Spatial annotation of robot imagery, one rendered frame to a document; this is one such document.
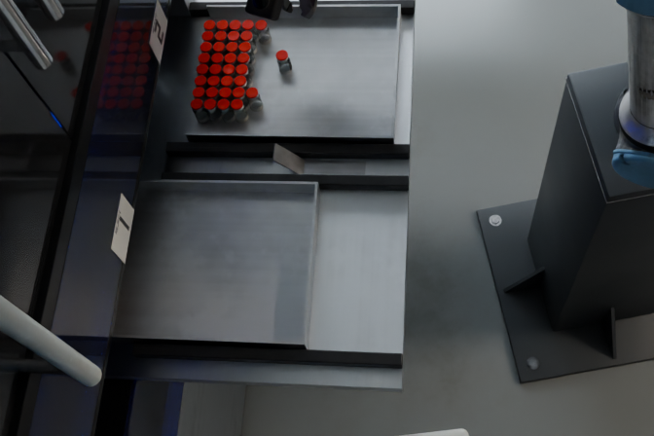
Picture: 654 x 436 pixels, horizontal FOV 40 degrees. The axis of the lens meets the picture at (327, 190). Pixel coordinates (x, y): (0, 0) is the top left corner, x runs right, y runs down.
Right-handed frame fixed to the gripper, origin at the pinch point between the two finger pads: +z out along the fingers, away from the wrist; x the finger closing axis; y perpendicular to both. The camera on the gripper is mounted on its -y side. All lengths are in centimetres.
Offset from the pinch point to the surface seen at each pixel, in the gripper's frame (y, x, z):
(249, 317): -43.6, -10.9, 15.3
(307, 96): -5.5, -2.0, 15.4
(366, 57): 5.3, -8.2, 15.5
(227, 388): -48, 7, 76
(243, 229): -31.1, -3.3, 15.2
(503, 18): 83, -8, 104
